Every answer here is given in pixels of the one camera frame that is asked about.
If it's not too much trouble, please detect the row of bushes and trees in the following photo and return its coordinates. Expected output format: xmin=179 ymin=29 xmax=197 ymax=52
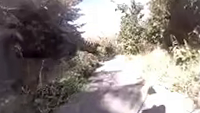
xmin=0 ymin=0 xmax=119 ymax=67

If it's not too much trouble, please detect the tall grass verge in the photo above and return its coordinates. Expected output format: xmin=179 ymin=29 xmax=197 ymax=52
xmin=19 ymin=49 xmax=107 ymax=113

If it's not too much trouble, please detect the row of tall trees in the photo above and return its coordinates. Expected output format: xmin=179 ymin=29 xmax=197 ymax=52
xmin=113 ymin=0 xmax=200 ymax=57

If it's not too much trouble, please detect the grey asphalt path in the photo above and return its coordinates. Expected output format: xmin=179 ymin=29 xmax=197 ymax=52
xmin=46 ymin=50 xmax=196 ymax=113

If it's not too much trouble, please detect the grass verge with leaves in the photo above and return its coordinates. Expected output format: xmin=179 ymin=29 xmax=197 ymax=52
xmin=127 ymin=44 xmax=200 ymax=113

